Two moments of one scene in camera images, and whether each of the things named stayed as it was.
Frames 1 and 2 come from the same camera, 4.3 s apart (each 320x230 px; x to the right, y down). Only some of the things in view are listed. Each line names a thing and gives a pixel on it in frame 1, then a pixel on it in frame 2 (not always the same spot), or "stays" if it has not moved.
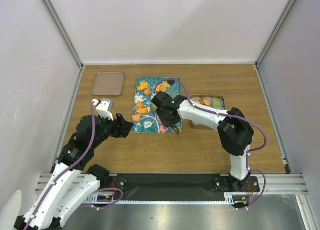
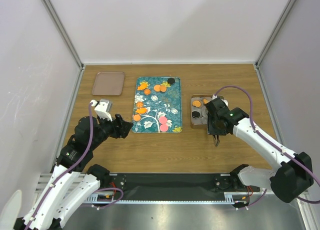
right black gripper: x=168 y=123 -> x=212 y=131
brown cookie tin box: x=217 y=102 stays
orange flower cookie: x=139 y=105 stays
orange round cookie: x=163 y=88 stays
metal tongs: x=177 y=128 -> x=216 y=141
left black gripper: x=121 y=126 stays
